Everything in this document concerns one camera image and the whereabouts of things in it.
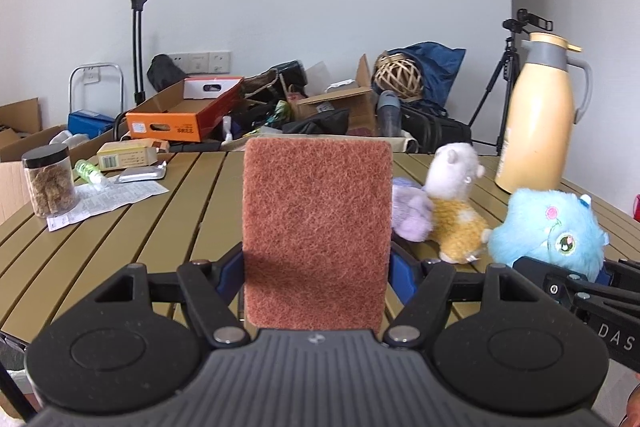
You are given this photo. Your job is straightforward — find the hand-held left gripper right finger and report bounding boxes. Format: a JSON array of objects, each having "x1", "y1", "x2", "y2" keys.
[{"x1": 382, "y1": 241, "x2": 538, "y2": 350}]

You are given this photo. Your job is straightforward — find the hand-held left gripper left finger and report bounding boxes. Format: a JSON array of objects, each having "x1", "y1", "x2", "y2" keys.
[{"x1": 95, "y1": 243, "x2": 251, "y2": 350}]

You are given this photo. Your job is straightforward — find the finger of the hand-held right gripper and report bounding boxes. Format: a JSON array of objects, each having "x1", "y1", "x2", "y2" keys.
[
  {"x1": 600, "y1": 258, "x2": 640, "y2": 297},
  {"x1": 512, "y1": 256, "x2": 608, "y2": 307}
]

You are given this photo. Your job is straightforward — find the blue plush toy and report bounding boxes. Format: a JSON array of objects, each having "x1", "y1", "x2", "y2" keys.
[{"x1": 487, "y1": 188, "x2": 611, "y2": 283}]

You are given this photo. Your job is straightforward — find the purple plush toy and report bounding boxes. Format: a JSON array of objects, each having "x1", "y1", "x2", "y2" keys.
[{"x1": 391, "y1": 177, "x2": 435, "y2": 243}]

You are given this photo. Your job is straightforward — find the white and yellow alpaca plush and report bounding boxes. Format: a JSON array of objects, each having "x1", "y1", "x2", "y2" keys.
[{"x1": 424, "y1": 143, "x2": 493, "y2": 265}]

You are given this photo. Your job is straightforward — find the brown scouring pad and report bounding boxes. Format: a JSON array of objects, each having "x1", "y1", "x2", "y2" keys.
[{"x1": 242, "y1": 138, "x2": 393, "y2": 333}]

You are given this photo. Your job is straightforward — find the silver foil blister pack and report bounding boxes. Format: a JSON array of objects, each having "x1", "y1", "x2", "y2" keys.
[{"x1": 115, "y1": 161, "x2": 167, "y2": 184}]

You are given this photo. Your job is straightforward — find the printed paper leaflet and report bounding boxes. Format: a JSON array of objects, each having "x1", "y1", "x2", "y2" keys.
[{"x1": 47, "y1": 182, "x2": 170, "y2": 233}]

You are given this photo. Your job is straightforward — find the black wheeled cart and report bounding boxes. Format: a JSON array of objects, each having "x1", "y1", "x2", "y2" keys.
[{"x1": 400, "y1": 99, "x2": 473, "y2": 152}]

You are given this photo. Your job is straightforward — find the yellow thermos jug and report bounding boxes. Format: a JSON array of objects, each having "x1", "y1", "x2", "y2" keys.
[{"x1": 495, "y1": 33, "x2": 593, "y2": 195}]

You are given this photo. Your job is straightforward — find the yellow carton box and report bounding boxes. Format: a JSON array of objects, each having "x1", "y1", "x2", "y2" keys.
[{"x1": 96, "y1": 139, "x2": 171, "y2": 171}]

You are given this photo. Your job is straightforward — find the grey bottle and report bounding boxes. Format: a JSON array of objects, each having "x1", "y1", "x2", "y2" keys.
[{"x1": 376, "y1": 90, "x2": 403, "y2": 138}]

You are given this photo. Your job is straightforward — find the orange cardboard box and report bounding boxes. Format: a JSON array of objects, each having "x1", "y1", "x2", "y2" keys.
[{"x1": 125, "y1": 79, "x2": 246, "y2": 142}]

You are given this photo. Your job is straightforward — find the black cloth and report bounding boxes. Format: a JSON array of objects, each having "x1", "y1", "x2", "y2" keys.
[{"x1": 282, "y1": 108, "x2": 351, "y2": 138}]

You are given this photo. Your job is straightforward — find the small green bottle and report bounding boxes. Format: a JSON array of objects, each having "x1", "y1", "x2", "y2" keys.
[{"x1": 75, "y1": 159, "x2": 108, "y2": 188}]

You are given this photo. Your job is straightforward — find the open brown cardboard box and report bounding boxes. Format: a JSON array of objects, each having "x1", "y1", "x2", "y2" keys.
[{"x1": 290, "y1": 54, "x2": 378, "y2": 132}]

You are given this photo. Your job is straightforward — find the rattan ball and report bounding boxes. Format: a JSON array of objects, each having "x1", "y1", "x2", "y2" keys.
[{"x1": 375, "y1": 53, "x2": 423, "y2": 99}]

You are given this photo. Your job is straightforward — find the clear jar with black lid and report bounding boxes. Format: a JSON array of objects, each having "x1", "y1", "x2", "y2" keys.
[{"x1": 21, "y1": 144, "x2": 80, "y2": 219}]

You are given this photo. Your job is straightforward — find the blue box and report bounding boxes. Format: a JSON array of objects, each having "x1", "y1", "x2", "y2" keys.
[{"x1": 67, "y1": 109, "x2": 118, "y2": 138}]

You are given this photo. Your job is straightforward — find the blue cloth bag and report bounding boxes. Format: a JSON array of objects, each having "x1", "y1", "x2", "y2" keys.
[{"x1": 387, "y1": 41, "x2": 467, "y2": 105}]

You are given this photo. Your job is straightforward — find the black tripod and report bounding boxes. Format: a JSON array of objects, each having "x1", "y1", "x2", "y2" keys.
[{"x1": 467, "y1": 32, "x2": 521, "y2": 156}]

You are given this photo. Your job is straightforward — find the black bag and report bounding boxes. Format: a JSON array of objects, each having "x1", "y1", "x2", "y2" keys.
[{"x1": 146, "y1": 54, "x2": 188, "y2": 92}]

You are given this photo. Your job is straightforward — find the metal folding stool frame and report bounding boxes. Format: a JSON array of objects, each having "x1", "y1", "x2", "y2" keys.
[{"x1": 68, "y1": 63, "x2": 125, "y2": 115}]

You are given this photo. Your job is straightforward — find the black camera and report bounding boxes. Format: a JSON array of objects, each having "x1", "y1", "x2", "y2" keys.
[{"x1": 502, "y1": 9, "x2": 553, "y2": 35}]

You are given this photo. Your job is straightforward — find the black pull handle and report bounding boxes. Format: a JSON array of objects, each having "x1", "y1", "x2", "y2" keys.
[{"x1": 125, "y1": 0, "x2": 152, "y2": 108}]

